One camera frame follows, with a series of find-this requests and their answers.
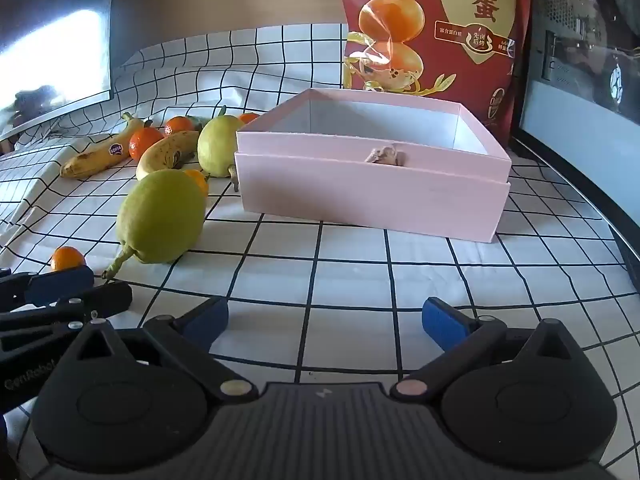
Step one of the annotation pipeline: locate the green pear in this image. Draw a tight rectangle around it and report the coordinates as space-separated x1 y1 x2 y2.
102 169 207 281
197 106 246 192

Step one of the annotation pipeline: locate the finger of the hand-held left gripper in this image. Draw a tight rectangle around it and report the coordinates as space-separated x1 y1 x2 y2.
0 280 133 337
0 264 96 314

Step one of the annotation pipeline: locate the white black-grid tablecloth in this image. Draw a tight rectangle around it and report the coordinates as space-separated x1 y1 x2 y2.
0 22 640 480

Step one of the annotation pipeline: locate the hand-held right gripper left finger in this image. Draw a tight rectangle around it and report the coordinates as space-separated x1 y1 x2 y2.
75 296 258 402

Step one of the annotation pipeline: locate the yellow banana with sticker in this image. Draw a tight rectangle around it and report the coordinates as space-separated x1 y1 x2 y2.
60 112 153 180

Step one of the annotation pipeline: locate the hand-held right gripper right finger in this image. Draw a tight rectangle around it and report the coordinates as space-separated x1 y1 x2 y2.
390 296 583 404

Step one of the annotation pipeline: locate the black computer case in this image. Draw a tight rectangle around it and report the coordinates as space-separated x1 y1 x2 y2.
510 0 640 261

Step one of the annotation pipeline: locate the red printed snack bag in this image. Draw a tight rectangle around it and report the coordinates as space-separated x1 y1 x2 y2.
340 0 534 147

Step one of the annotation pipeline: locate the black flat monitor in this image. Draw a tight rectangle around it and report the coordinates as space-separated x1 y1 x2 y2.
0 0 117 142

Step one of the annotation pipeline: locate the brown spotted yellow banana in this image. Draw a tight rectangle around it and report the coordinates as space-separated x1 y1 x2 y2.
136 130 201 181

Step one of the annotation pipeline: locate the pink cardboard box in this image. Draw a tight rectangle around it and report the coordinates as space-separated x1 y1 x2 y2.
235 87 512 245

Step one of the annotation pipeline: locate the small mandarin orange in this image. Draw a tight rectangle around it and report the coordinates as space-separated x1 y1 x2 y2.
50 246 87 272
184 169 210 197

